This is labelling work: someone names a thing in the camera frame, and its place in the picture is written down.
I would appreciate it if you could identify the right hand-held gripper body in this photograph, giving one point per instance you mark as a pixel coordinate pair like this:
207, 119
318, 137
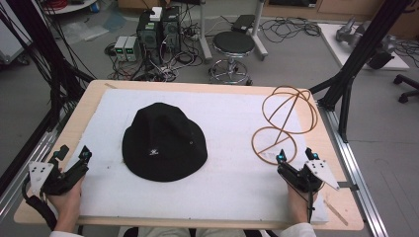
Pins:
316, 174

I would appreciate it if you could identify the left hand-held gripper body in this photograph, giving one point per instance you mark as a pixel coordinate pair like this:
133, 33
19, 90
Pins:
67, 179

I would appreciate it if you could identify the black bucket hat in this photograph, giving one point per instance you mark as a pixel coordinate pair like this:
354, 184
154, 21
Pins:
164, 141

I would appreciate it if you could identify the person's left hand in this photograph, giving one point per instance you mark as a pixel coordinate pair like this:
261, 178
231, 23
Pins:
67, 205

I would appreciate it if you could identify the person's right hand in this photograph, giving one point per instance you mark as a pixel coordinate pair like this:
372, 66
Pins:
299, 205

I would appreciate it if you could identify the wooden stick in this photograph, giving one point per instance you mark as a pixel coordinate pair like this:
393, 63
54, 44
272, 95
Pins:
336, 212

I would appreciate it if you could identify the white foam mat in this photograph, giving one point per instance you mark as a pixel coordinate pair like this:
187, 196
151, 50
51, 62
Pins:
230, 191

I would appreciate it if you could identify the person's lap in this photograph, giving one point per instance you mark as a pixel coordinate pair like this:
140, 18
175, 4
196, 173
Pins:
197, 232

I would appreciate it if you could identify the grey power supply unit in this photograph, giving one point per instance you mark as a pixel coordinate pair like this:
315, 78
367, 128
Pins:
120, 47
132, 47

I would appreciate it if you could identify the white platform board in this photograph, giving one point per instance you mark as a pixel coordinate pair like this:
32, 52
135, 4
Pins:
332, 42

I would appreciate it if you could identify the black office chair base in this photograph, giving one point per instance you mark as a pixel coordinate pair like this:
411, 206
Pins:
406, 87

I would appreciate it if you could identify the grey equipment case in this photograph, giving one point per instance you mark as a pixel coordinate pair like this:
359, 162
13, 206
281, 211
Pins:
11, 39

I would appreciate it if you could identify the white metal stand leg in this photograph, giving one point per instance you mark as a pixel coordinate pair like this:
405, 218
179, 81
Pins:
258, 36
204, 39

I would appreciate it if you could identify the black round stool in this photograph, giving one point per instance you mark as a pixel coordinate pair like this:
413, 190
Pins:
233, 42

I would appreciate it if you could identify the clear plastic sheet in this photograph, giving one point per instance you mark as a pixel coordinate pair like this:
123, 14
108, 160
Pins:
89, 29

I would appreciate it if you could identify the black computer tower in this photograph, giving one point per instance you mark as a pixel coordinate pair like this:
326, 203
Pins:
171, 29
150, 38

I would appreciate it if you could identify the black flat box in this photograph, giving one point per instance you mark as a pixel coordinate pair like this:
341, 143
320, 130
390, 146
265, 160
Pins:
243, 23

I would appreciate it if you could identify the round white table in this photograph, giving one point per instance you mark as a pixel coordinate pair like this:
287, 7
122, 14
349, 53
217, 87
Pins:
74, 7

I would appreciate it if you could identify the white box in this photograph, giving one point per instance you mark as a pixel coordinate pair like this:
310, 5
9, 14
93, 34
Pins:
156, 14

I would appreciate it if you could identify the grey metal bracket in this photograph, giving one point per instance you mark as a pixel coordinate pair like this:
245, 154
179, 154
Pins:
347, 186

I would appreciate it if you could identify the aluminium table rail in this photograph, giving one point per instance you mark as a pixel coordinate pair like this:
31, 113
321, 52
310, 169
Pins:
355, 171
19, 177

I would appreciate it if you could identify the black metal frame post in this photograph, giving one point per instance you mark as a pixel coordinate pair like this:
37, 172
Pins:
359, 59
49, 59

